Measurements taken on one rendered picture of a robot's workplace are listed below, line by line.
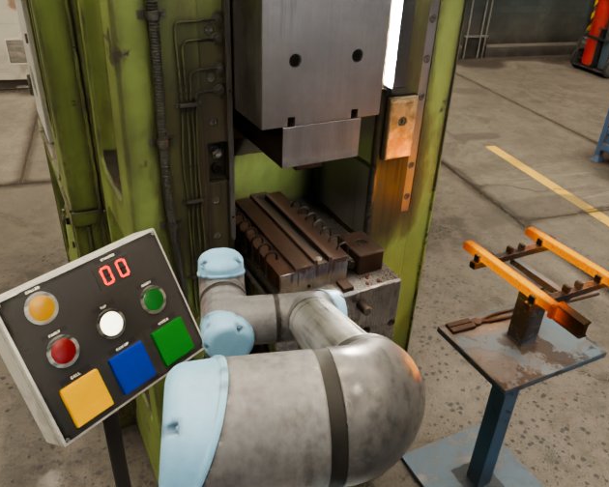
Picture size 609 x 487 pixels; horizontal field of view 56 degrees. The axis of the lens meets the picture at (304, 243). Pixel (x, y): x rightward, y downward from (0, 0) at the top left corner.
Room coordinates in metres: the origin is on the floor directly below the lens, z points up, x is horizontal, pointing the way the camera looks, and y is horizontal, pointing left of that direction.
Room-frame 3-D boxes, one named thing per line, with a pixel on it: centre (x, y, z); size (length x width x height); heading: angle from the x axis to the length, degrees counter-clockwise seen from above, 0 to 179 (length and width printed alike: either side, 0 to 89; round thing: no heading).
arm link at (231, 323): (0.68, 0.10, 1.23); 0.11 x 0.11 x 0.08; 12
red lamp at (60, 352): (0.75, 0.41, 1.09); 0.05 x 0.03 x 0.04; 119
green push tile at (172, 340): (0.89, 0.26, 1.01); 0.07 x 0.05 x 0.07; 144
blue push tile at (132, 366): (0.80, 0.32, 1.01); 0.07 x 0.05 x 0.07; 144
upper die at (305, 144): (1.41, 0.07, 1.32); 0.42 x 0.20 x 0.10; 29
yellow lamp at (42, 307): (0.78, 0.45, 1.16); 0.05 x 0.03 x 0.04; 119
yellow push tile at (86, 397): (0.72, 0.38, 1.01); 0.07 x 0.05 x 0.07; 144
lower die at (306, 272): (1.41, 0.07, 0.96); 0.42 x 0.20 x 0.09; 29
